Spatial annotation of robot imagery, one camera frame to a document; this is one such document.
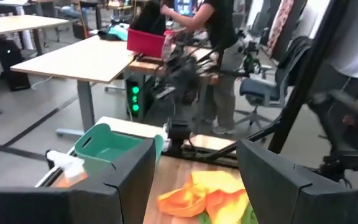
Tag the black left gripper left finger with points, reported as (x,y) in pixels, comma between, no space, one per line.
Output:
(126,174)

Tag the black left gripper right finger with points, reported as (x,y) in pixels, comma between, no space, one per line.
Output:
(269,180)

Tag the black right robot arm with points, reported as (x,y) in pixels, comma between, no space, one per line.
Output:
(179,130)

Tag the yellow microfiber towel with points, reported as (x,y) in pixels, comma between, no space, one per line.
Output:
(216,180)

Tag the orange microfiber towel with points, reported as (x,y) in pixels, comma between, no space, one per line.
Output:
(73,180)
(179,205)

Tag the teal plastic basket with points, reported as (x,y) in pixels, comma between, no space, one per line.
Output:
(104,149)

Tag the computer tower green lights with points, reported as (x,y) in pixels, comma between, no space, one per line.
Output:
(135,98)

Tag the grey office chair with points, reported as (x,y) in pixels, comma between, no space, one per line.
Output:
(259,88)

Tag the butcher block workbench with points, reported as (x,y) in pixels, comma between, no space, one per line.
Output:
(145,67)

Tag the light wood standing desk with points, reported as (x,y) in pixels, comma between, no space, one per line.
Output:
(73,59)

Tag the red plastic bin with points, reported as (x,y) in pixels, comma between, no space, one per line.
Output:
(145,42)

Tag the teal cloth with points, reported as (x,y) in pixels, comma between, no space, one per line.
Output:
(120,31)

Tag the black bag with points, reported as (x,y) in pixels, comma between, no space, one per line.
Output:
(149,18)

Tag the patterned hanging cloth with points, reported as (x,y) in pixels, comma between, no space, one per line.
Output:
(278,21)

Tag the person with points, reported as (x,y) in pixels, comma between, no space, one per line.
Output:
(222,28)
(353,37)

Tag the black computer tower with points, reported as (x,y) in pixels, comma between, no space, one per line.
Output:
(12,62)

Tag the black aluminium table frame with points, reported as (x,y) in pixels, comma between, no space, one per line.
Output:
(216,157)

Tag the black diagonal frame post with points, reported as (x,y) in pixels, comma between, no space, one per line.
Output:
(309,71)

